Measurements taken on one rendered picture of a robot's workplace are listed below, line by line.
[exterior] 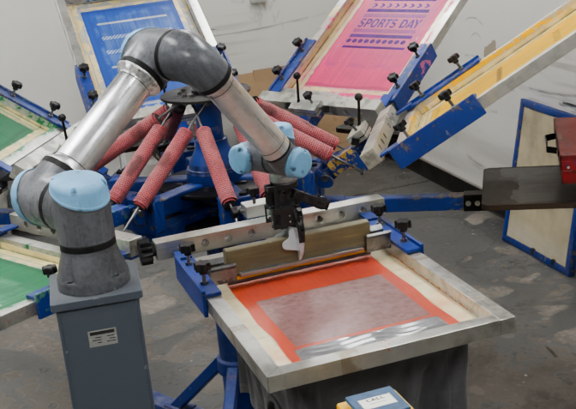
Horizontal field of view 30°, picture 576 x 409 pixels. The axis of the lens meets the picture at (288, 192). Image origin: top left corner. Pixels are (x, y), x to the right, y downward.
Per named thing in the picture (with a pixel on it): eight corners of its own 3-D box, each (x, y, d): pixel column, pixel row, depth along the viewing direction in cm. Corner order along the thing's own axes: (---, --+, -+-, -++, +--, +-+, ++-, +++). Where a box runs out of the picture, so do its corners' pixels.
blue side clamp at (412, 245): (425, 268, 285) (423, 243, 283) (408, 272, 283) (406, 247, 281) (379, 236, 312) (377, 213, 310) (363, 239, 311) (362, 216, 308)
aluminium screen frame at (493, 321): (516, 332, 240) (515, 315, 239) (268, 393, 223) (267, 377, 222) (375, 232, 312) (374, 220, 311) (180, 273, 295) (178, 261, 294)
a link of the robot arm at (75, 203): (79, 252, 214) (69, 187, 210) (43, 240, 224) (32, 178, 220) (128, 234, 222) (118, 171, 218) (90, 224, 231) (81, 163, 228)
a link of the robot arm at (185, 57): (208, 20, 230) (323, 154, 262) (177, 18, 238) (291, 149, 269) (180, 61, 227) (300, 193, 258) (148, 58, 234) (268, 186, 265)
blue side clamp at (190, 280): (224, 314, 269) (220, 287, 267) (205, 318, 267) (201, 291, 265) (195, 275, 296) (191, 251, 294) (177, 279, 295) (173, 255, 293)
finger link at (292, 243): (283, 263, 282) (277, 229, 281) (304, 258, 284) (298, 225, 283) (286, 264, 279) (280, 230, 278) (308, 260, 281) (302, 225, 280)
